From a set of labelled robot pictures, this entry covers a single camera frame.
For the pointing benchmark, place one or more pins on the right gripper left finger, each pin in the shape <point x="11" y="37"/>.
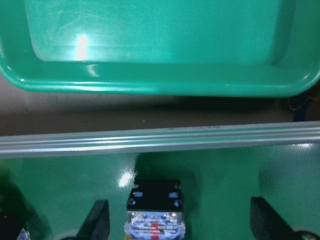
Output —
<point x="96" y="226"/>

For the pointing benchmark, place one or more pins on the green tray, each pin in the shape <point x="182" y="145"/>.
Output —
<point x="212" y="48"/>

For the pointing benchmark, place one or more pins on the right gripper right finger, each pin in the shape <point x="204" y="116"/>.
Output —
<point x="267" y="224"/>

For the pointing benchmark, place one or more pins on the green conveyor belt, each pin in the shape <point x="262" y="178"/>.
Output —
<point x="51" y="181"/>

